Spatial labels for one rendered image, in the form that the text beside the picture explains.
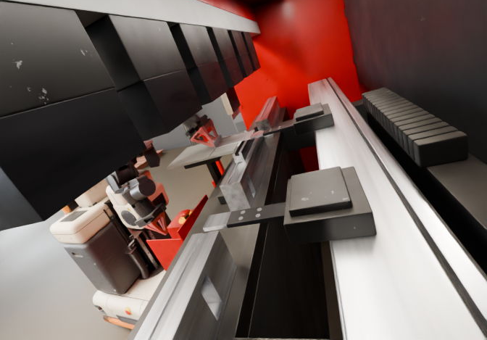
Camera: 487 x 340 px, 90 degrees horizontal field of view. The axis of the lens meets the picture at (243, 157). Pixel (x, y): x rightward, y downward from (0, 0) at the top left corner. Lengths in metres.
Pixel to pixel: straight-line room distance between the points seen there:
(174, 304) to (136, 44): 0.36
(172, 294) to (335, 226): 0.25
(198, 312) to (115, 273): 1.28
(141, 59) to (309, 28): 1.30
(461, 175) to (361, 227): 0.16
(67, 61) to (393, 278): 0.39
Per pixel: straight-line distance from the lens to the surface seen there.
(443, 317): 0.30
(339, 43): 1.62
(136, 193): 0.82
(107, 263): 1.63
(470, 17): 0.56
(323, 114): 0.72
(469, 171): 0.44
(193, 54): 0.56
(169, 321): 0.39
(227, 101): 0.75
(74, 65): 0.31
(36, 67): 0.28
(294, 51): 1.61
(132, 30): 0.41
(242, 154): 0.72
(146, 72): 0.39
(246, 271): 0.52
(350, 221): 0.34
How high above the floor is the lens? 1.23
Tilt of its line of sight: 20 degrees down
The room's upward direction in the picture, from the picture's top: 21 degrees counter-clockwise
